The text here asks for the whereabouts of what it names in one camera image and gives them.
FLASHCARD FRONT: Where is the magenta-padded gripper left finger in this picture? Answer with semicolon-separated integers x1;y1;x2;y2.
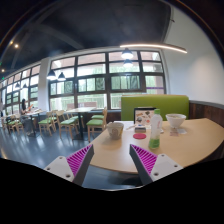
43;143;95;187

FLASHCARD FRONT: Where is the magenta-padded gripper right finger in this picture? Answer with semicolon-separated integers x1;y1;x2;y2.
129;143;184;186

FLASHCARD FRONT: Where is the clear green-capped drink bottle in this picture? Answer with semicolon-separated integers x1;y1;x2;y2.
148;108;164;150

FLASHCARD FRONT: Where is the flat round red coaster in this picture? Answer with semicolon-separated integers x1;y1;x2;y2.
132;132;147;140

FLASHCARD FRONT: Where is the group of green-seated wooden chairs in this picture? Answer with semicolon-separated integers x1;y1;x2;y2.
0;107;109;143

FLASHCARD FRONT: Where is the beige ceramic cup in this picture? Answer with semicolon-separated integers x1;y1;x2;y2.
106;121;125;140

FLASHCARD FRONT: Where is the sticker-covered black tablet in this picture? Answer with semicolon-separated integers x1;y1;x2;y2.
133;106;157;126

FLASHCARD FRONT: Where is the white bowl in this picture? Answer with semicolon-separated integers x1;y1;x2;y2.
165;113;187;130

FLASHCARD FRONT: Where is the wooden dining table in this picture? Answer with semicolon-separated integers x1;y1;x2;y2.
21;109;46;138
65;106;104;141

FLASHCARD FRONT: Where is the green upholstered bench back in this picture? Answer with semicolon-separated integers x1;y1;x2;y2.
120;94;190;122

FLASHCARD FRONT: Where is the person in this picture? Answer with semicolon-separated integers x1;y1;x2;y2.
20;98;34;116

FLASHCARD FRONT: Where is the group of pendant lamps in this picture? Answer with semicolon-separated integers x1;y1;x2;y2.
46;48;135;82

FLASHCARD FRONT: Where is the curved linear ceiling light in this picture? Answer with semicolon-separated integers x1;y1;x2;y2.
119;42;188;54

